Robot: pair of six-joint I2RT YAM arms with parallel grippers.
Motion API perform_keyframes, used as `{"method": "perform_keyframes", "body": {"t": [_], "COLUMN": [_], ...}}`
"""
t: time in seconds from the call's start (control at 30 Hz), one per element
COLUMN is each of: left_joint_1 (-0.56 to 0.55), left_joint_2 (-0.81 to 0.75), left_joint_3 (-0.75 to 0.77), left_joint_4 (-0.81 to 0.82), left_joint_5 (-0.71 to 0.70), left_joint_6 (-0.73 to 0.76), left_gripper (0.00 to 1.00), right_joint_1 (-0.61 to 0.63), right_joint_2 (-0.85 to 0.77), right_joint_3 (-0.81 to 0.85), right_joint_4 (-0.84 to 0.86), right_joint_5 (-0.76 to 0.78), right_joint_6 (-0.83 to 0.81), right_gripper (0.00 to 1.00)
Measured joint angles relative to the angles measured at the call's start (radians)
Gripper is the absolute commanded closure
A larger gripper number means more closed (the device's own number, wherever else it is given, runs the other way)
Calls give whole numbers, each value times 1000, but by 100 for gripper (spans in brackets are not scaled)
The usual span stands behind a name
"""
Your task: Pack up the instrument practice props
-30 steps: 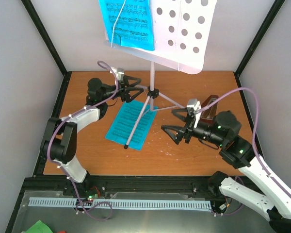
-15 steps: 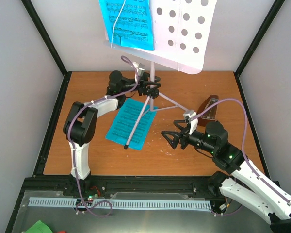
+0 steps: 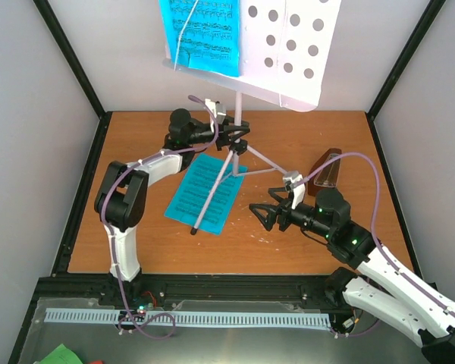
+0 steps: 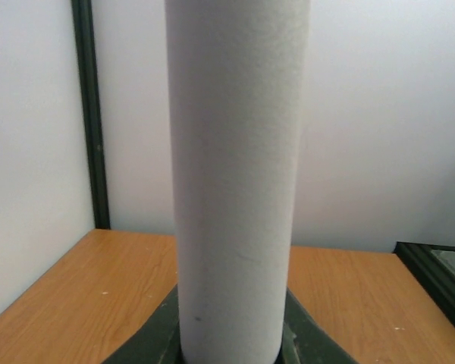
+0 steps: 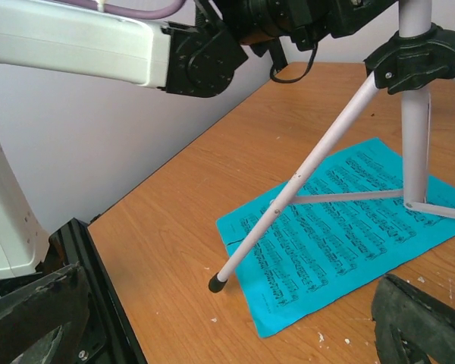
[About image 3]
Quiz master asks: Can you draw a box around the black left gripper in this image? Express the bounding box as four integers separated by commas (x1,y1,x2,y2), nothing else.
186,115,249,150

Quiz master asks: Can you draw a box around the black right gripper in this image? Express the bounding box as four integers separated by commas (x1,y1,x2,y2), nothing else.
249,187,333,239

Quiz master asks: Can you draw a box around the brown wooden metronome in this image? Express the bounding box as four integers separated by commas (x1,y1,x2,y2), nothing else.
306,148,342,197

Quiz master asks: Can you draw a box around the blue sheet music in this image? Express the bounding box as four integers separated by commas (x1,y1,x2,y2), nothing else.
165,154,243,235
159,0,240,77

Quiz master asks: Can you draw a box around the clear plastic metronome cover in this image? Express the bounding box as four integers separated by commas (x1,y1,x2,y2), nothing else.
313,159,340,188

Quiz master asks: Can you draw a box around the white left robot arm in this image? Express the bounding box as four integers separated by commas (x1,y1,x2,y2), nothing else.
94,108,250,306

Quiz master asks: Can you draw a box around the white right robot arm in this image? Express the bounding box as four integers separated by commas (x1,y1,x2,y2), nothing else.
249,188,455,363

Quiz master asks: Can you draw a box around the green paper scrap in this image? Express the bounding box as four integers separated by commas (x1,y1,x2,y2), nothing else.
34,344,83,364

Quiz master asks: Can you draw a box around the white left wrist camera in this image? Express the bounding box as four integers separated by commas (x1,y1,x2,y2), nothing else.
204,99,227,132

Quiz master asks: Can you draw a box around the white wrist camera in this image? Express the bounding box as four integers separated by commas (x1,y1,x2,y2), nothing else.
204,99,227,132
282,171,306,209

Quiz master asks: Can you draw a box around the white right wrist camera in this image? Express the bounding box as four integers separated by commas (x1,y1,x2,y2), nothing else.
282,171,306,209

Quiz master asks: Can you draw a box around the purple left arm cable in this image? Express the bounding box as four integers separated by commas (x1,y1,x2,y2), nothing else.
102,94,218,340

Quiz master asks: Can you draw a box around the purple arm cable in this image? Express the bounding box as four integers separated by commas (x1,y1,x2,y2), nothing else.
102,94,218,340
291,152,455,339

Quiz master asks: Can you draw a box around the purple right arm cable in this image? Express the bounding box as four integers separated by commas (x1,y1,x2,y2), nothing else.
291,152,455,339

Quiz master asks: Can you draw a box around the light blue cable duct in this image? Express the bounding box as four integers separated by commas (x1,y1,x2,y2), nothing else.
43,308,331,331

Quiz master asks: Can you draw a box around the black aluminium frame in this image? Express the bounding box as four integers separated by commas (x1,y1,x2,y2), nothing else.
9,1,444,363

